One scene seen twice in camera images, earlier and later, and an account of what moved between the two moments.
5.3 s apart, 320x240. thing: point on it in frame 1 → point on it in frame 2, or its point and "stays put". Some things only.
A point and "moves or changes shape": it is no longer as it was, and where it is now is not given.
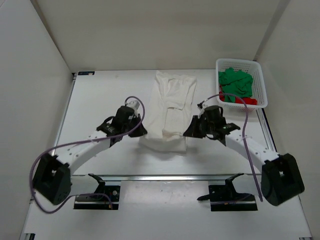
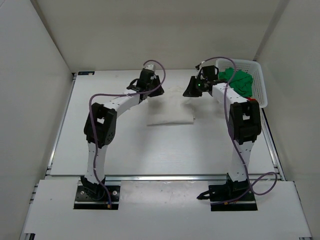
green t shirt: (239, 83) stays put
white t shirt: (168, 116) moves or changes shape
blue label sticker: (86, 73) stays put
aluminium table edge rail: (168, 177) stays put
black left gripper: (139, 131) → (158, 91)
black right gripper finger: (196, 128) → (194, 89)
